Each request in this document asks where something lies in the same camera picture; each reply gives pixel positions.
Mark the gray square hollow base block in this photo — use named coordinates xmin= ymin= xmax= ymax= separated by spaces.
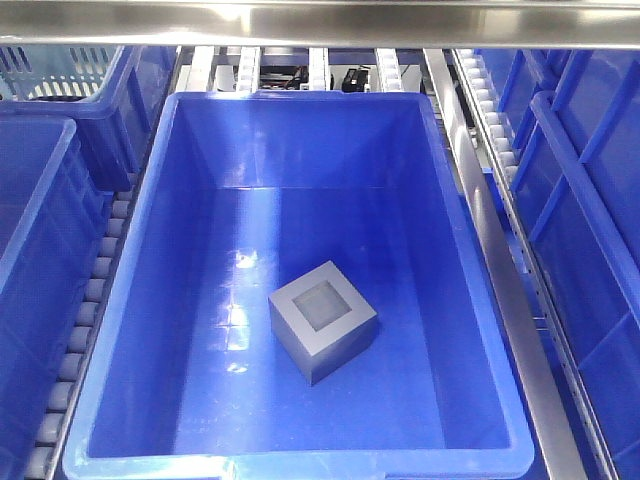
xmin=268 ymin=261 xmax=379 ymax=385

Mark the large blue target bin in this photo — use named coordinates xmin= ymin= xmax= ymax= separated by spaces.
xmin=62 ymin=92 xmax=535 ymax=479

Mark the blue bin left neighbour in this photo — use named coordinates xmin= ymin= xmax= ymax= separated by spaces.
xmin=1 ymin=116 xmax=110 ymax=479

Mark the blue bin neighbour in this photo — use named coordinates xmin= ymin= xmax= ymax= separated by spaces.
xmin=1 ymin=116 xmax=110 ymax=479
xmin=509 ymin=89 xmax=640 ymax=480

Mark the blue bin right neighbour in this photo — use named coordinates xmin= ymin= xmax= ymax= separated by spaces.
xmin=509 ymin=89 xmax=640 ymax=480

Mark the steel upper shelf beam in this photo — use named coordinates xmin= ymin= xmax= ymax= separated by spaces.
xmin=1 ymin=1 xmax=639 ymax=49

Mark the white roller conveyor track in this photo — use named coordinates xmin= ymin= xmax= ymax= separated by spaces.
xmin=24 ymin=174 xmax=139 ymax=479

